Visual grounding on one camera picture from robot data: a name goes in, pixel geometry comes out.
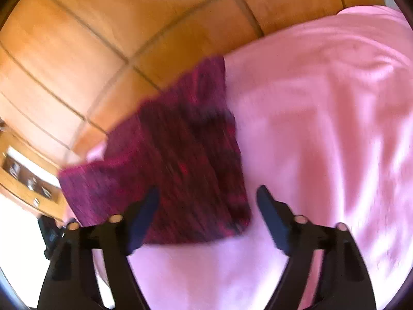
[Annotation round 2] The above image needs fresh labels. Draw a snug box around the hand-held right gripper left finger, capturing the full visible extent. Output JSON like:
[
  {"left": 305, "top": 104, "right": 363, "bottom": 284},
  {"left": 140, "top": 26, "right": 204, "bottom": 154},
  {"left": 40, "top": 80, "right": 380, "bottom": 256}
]
[{"left": 37, "top": 185, "right": 161, "bottom": 310}]

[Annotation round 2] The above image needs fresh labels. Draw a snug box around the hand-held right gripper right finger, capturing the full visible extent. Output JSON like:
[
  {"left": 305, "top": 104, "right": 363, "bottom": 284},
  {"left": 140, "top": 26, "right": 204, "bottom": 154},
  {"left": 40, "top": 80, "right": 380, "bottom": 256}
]
[{"left": 256, "top": 185, "right": 378, "bottom": 310}]

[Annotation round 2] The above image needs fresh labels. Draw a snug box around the dark red knit sweater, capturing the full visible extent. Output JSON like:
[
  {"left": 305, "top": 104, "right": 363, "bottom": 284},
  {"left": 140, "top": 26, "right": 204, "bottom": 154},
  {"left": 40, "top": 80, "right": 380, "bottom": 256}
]
[{"left": 58, "top": 56, "right": 253, "bottom": 245}]

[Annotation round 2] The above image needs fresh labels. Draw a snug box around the pink bedspread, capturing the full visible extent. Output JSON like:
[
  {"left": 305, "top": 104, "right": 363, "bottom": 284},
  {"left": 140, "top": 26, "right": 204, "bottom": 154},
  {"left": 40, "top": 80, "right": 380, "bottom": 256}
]
[{"left": 63, "top": 5, "right": 413, "bottom": 310}]

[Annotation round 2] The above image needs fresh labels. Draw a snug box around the dark object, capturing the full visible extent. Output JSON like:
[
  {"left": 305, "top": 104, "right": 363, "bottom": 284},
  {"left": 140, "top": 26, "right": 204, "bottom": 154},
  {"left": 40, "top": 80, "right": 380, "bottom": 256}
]
[{"left": 38, "top": 216, "right": 70, "bottom": 260}]

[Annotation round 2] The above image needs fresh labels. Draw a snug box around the wooden nightstand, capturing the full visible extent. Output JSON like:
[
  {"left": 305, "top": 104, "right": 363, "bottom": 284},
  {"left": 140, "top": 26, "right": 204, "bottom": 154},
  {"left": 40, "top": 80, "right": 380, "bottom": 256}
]
[{"left": 0, "top": 118, "right": 69, "bottom": 222}]

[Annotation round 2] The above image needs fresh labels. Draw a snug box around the wooden panelled headboard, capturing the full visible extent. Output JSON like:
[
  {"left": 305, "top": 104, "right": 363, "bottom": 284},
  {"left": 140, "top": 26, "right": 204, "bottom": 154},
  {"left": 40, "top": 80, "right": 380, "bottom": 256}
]
[{"left": 0, "top": 0, "right": 384, "bottom": 168}]

